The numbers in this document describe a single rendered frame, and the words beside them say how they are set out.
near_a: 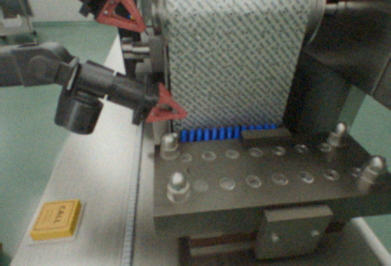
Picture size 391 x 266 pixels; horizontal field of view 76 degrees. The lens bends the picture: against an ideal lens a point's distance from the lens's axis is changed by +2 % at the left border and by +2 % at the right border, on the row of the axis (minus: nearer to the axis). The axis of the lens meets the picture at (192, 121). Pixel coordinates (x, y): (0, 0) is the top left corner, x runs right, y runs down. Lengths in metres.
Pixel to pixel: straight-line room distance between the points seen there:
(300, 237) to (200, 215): 0.17
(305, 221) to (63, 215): 0.43
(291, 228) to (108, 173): 0.42
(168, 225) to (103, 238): 0.17
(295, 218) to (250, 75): 0.25
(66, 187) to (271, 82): 0.50
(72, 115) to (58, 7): 5.99
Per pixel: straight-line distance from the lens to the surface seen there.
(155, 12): 0.45
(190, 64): 0.45
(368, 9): 0.53
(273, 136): 0.50
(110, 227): 0.55
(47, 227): 0.56
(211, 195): 0.40
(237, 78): 0.48
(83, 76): 0.44
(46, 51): 0.44
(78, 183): 0.64
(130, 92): 0.45
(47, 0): 6.47
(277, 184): 0.44
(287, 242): 0.47
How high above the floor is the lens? 1.34
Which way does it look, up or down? 35 degrees down
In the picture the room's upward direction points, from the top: straight up
